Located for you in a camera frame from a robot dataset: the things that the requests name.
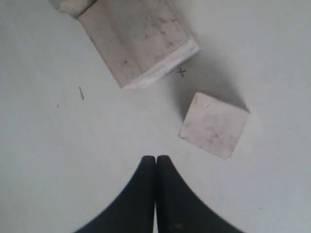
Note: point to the smallest wooden cube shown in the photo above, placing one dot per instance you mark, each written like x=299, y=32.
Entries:
x=213, y=125

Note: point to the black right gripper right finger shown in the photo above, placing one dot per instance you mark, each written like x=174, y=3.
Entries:
x=178, y=209

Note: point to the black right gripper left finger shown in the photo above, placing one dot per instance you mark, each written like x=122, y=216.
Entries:
x=132, y=211

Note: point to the second largest wooden cube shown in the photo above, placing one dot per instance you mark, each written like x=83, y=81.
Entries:
x=74, y=8

